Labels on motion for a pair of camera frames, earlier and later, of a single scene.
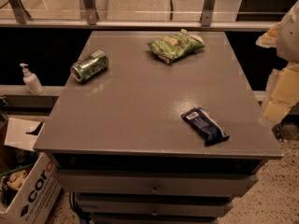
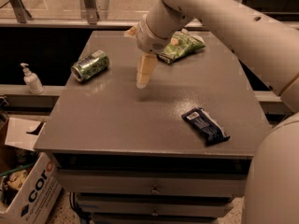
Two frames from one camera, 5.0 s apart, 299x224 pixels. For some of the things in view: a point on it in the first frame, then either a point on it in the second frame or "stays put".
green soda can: x=90 y=67 stays put
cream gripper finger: x=270 y=37 to x=145 y=38
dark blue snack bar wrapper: x=204 y=126 stays put
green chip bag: x=174 y=45 stays put
